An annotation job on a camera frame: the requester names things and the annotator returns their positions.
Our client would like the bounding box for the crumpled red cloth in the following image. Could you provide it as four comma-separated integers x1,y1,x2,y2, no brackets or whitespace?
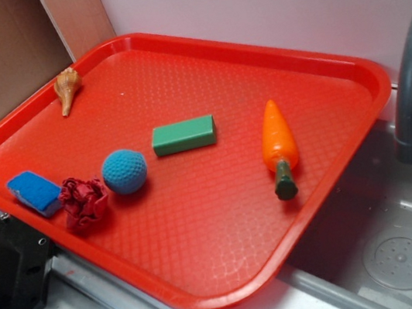
58,177,108,232

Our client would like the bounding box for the blue sponge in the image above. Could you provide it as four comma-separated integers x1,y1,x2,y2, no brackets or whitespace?
6,171,62,218

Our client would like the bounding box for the orange toy carrot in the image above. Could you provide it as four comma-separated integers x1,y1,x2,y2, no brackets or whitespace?
262,99,300,201

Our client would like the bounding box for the red plastic tray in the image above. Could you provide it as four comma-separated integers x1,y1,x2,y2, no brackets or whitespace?
0,33,391,309

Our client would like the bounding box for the green rectangular block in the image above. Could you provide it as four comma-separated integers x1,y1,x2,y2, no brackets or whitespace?
152,115,217,157

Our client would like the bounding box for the tan conch seashell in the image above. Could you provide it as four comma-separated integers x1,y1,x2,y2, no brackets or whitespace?
53,67,83,117

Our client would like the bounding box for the blue textured ball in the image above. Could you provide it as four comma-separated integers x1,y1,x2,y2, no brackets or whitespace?
101,149,148,195

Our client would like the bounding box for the grey plastic sink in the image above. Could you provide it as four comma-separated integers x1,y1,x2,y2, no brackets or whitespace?
228,103,412,309

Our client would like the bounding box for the light wooden board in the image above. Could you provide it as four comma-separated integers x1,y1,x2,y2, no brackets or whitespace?
40,0,116,61

